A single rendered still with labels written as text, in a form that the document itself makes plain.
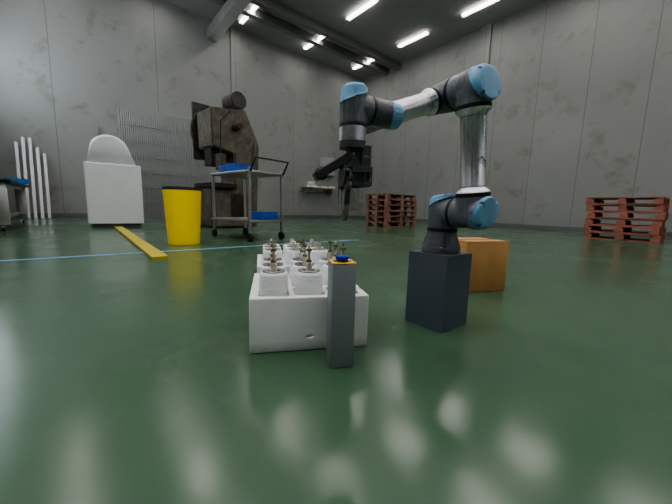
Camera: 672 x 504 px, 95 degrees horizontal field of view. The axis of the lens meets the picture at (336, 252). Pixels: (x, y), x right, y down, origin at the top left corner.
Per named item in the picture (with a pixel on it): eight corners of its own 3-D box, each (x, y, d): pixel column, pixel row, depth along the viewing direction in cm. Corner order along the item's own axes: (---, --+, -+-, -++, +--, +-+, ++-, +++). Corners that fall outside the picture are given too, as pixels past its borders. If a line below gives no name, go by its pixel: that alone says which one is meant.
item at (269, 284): (268, 330, 99) (267, 275, 97) (254, 321, 107) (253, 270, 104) (293, 324, 106) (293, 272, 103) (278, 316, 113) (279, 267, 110)
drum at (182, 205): (199, 241, 392) (197, 189, 383) (207, 244, 359) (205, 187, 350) (162, 242, 369) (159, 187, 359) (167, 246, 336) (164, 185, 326)
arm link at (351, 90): (376, 84, 83) (349, 77, 79) (374, 127, 84) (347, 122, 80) (360, 93, 90) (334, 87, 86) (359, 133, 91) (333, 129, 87)
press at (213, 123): (243, 224, 750) (241, 106, 711) (266, 228, 656) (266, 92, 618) (179, 225, 660) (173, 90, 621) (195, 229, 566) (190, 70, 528)
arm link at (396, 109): (383, 109, 98) (354, 103, 93) (407, 99, 88) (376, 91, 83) (382, 135, 99) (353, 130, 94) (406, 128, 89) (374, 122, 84)
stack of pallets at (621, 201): (665, 241, 598) (673, 198, 586) (660, 243, 549) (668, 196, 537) (590, 236, 687) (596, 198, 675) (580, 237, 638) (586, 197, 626)
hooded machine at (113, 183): (143, 225, 642) (138, 143, 619) (146, 227, 586) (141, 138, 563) (89, 225, 591) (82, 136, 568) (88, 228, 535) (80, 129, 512)
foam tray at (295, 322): (341, 309, 144) (342, 271, 141) (366, 345, 106) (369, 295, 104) (254, 313, 136) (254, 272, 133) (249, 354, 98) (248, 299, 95)
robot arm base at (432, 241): (434, 248, 137) (436, 226, 136) (467, 252, 126) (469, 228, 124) (413, 250, 128) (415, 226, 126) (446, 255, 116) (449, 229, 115)
